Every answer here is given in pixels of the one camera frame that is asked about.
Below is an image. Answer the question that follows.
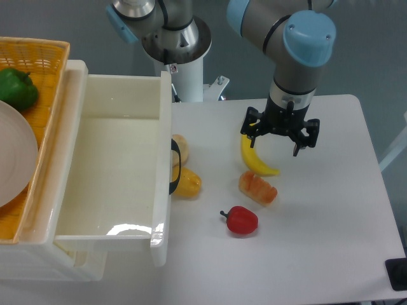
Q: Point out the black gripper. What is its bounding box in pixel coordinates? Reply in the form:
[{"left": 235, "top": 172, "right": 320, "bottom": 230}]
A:
[{"left": 240, "top": 97, "right": 320, "bottom": 156}]

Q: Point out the golden square bread loaf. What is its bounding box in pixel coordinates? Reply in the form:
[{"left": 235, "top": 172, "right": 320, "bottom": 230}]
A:
[{"left": 238, "top": 171, "right": 278, "bottom": 207}]

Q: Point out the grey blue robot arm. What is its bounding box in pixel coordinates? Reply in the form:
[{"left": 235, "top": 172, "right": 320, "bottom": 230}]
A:
[{"left": 106, "top": 1, "right": 336, "bottom": 151}]

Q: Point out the yellow banana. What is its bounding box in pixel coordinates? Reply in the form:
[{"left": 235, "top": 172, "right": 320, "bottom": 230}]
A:
[{"left": 240, "top": 135, "right": 280, "bottom": 177}]

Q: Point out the red bell pepper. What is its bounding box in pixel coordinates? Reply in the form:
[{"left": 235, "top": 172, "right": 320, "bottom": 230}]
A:
[{"left": 220, "top": 206, "right": 258, "bottom": 235}]

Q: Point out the white plastic drawer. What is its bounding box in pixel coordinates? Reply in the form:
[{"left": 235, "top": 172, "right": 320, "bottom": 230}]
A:
[{"left": 55, "top": 72, "right": 172, "bottom": 267}]

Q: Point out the black device at edge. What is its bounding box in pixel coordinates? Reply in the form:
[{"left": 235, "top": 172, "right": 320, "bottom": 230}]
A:
[{"left": 385, "top": 258, "right": 407, "bottom": 291}]

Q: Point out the orange woven basket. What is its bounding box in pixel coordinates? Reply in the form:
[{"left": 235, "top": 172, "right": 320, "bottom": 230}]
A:
[{"left": 0, "top": 36, "right": 71, "bottom": 245}]

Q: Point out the pale pink plate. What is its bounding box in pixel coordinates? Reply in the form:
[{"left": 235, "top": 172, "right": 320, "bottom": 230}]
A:
[{"left": 1, "top": 102, "right": 38, "bottom": 207}]

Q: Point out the green bell pepper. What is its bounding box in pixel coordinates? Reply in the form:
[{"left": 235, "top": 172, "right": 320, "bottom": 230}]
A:
[{"left": 1, "top": 68, "right": 39, "bottom": 112}]

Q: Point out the white plastic drawer cabinet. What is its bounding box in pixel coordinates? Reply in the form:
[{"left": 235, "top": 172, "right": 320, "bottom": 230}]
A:
[{"left": 1, "top": 60, "right": 107, "bottom": 281}]

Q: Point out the black drawer handle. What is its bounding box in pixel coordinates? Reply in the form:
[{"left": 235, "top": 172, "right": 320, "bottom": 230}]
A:
[{"left": 169, "top": 138, "right": 183, "bottom": 195}]

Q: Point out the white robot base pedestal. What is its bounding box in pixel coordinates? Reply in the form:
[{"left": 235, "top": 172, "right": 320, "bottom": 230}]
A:
[{"left": 142, "top": 17, "right": 230, "bottom": 102}]

